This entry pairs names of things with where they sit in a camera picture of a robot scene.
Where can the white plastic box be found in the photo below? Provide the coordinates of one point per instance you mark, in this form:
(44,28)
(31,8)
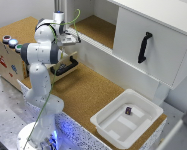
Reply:
(126,128)

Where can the white cabinet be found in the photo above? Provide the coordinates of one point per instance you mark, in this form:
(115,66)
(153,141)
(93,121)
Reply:
(103,65)

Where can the wooden drawer box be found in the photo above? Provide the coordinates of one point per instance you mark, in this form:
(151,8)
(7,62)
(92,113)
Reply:
(8,68)

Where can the red button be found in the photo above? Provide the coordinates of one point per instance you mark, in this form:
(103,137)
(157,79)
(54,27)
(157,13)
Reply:
(6,38)

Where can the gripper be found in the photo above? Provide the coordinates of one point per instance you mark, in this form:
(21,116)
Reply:
(70,39)

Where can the green button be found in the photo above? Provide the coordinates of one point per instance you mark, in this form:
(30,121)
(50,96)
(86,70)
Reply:
(19,47)

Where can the purple block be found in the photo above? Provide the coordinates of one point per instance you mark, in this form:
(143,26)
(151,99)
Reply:
(128,110)

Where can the white sliding door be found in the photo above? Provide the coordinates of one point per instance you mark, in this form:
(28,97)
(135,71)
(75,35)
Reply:
(166,56)

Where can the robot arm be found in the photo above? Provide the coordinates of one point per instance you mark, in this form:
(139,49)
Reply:
(39,76)

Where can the blue button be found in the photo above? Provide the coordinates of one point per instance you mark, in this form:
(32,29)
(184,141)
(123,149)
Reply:
(13,42)

